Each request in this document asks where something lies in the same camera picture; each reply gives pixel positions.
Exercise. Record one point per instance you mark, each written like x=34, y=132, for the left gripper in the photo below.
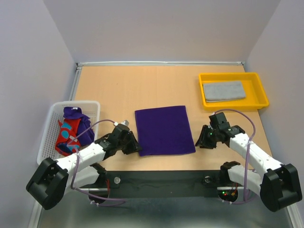
x=134, y=146

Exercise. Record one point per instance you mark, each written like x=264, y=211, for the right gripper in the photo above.
x=202, y=141

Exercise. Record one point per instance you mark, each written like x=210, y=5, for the purple towel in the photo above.
x=80, y=122
x=164, y=131

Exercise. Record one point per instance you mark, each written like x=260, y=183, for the grey panda towel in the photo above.
x=223, y=91

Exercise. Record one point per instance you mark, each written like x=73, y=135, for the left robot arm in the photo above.
x=90, y=156

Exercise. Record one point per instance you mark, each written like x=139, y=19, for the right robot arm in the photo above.
x=259, y=161

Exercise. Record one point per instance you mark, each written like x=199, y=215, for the white plastic basket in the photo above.
x=51, y=130

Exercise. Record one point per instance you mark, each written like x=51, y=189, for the red blue patterned towel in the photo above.
x=68, y=131

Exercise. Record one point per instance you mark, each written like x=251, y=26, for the yellow plastic tray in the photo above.
x=256, y=97

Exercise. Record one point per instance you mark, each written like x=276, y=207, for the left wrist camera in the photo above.
x=124, y=122

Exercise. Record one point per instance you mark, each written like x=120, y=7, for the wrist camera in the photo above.
x=124, y=122
x=214, y=113

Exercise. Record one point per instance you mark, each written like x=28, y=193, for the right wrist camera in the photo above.
x=214, y=113

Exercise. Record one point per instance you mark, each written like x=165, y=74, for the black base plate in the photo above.
x=159, y=184

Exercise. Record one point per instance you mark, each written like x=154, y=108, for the aluminium front rail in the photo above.
x=278, y=179

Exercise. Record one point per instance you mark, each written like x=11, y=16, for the aluminium rail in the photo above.
x=278, y=179
x=160, y=63

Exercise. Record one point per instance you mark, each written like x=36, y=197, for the aluminium back rail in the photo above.
x=160, y=63

